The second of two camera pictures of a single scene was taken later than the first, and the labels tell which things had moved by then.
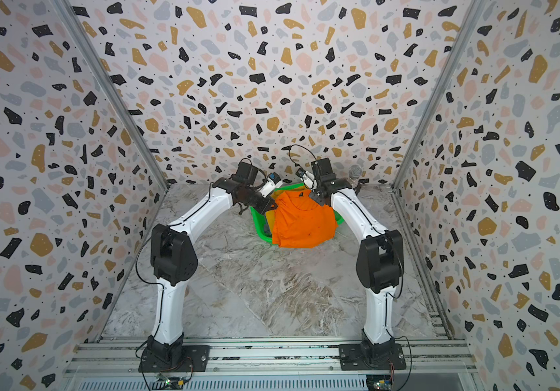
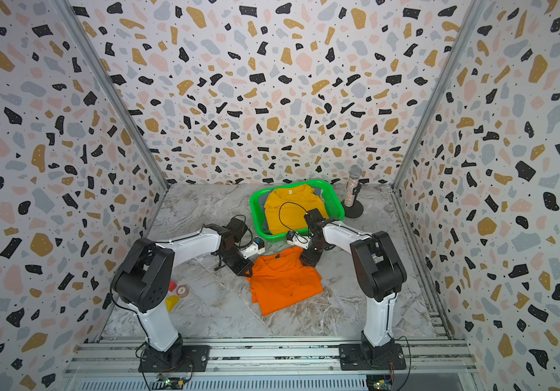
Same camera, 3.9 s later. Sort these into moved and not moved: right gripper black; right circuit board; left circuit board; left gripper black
Moved: left gripper black; right gripper black
Not moved: right circuit board; left circuit board
